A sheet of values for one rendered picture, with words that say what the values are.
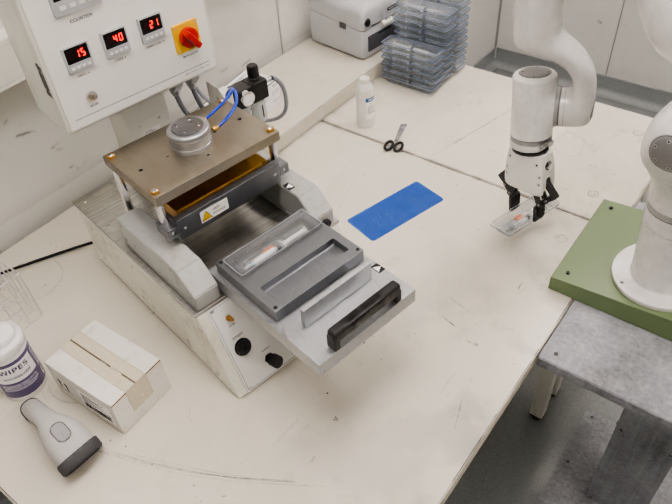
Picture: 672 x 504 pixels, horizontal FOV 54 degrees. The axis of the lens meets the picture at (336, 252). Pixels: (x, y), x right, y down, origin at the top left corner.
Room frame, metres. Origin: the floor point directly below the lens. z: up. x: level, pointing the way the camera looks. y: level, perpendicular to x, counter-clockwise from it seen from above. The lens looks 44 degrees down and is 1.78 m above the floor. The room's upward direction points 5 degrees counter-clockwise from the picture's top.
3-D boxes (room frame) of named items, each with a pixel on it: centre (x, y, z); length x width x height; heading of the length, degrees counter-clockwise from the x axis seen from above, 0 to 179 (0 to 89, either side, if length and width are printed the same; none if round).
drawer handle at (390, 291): (0.68, -0.04, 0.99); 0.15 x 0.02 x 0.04; 130
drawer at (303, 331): (0.78, 0.05, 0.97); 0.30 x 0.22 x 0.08; 40
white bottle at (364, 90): (1.59, -0.11, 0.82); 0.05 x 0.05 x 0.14
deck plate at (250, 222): (1.04, 0.27, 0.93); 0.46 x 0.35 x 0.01; 40
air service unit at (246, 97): (1.26, 0.16, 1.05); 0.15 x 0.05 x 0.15; 130
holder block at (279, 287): (0.82, 0.08, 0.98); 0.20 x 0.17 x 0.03; 130
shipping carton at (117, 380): (0.75, 0.44, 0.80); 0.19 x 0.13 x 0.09; 50
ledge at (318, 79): (1.78, 0.07, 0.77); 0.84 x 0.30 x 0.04; 140
